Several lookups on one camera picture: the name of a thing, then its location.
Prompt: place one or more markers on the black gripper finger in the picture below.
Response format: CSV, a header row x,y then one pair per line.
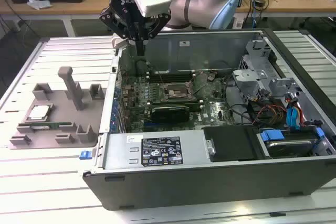
x,y
160,26
113,20

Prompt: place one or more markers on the silver CPU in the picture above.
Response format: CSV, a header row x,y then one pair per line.
x,y
39,112

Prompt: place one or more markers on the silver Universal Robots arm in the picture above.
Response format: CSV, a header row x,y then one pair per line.
x,y
194,6

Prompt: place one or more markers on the CPU socket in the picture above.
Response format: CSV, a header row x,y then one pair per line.
x,y
176,90

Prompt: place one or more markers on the RAM slot with black clips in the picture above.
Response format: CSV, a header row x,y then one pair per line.
x,y
170,75
195,103
195,108
170,80

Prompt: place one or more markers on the metal locking lever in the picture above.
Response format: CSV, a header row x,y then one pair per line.
x,y
163,83

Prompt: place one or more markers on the crumpled white paper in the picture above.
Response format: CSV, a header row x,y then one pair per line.
x,y
39,3

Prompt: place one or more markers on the small white adapter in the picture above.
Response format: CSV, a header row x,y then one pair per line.
x,y
240,23

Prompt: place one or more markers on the grey plastic parts rack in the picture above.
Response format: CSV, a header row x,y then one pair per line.
x,y
90,111

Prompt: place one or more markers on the black graphics card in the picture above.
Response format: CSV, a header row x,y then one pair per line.
x,y
170,119

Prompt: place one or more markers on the green motherboard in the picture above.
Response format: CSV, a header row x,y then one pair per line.
x,y
218,108

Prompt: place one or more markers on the small black plug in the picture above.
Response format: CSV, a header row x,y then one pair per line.
x,y
260,2

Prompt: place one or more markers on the silver metal drive cage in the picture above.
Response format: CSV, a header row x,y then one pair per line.
x,y
249,77

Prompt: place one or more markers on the green RAM stick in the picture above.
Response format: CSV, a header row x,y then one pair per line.
x,y
59,124

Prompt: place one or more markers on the wooden desk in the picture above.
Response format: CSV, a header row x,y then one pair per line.
x,y
288,5

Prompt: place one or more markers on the silver power supply with label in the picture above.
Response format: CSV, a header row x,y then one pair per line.
x,y
118,153

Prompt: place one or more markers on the black optical drive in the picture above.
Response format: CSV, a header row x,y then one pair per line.
x,y
231,142

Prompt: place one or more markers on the blue plastic latch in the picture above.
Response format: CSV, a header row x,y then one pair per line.
x,y
85,155

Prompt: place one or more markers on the black office chair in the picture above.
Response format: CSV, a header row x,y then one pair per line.
x,y
323,24

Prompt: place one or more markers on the open black PC case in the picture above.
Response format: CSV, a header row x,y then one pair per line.
x,y
183,190

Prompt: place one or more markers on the hard disk in blue carrier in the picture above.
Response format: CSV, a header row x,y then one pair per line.
x,y
288,147

